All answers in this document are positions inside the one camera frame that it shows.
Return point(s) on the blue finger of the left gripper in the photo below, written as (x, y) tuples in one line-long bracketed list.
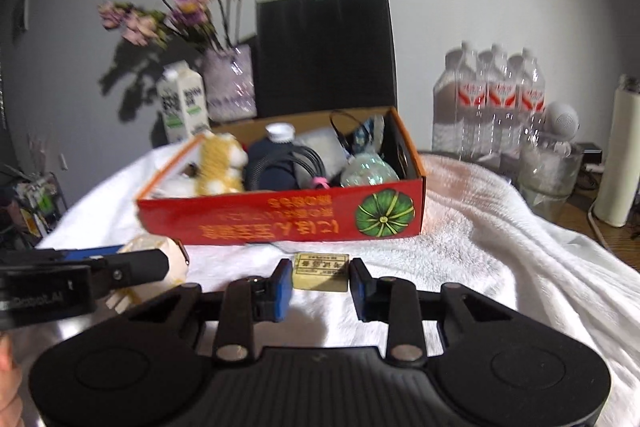
[(87, 253)]

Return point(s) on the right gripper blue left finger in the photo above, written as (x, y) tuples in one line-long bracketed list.
[(262, 299)]

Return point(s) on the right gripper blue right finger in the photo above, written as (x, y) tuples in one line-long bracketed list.
[(372, 296)]

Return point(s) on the small yellow labelled box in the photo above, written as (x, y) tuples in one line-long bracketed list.
[(320, 272)]

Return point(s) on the cream square case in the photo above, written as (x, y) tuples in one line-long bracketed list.
[(159, 263)]

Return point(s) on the dark blue zip pouch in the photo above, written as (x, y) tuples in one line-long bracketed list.
[(270, 167)]

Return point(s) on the iridescent shell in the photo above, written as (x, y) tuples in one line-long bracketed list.
[(367, 169)]

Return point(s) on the yellow white plush toy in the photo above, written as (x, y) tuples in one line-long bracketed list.
[(217, 171)]

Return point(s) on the white screw cap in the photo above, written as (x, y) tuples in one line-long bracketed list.
[(280, 132)]

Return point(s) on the white round charger with cable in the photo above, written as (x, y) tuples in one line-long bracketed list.
[(342, 136)]

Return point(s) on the cotton swab plastic box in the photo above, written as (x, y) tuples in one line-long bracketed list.
[(325, 143)]

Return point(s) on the person left hand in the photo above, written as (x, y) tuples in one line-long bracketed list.
[(11, 405)]

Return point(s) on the red orange cardboard box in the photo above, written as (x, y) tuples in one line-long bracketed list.
[(386, 211)]

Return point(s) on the white terry towel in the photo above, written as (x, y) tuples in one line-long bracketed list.
[(477, 231)]

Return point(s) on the white green milk carton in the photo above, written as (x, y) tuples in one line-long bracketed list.
[(182, 102)]

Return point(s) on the clear glass cup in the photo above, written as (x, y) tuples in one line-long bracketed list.
[(548, 172)]

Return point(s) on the water bottle pack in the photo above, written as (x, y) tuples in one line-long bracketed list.
[(484, 100)]

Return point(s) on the purple glass vase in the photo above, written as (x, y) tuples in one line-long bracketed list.
[(229, 84)]

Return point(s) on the black paper shopping bag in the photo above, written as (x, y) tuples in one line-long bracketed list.
[(314, 55)]

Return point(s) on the white round lamp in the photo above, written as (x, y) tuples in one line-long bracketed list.
[(561, 120)]

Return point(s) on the white thermos bottle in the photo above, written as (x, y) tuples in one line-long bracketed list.
[(620, 180)]

